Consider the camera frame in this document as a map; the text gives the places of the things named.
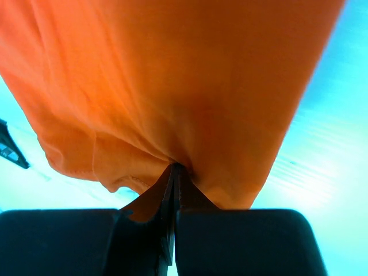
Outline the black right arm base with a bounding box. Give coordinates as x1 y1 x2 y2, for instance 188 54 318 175
0 120 30 169

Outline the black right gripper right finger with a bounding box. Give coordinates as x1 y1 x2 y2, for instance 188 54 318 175
174 164 327 275

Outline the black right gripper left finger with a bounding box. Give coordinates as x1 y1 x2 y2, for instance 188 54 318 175
1 165 175 275

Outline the orange t shirt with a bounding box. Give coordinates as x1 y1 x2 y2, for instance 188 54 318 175
1 1 344 209

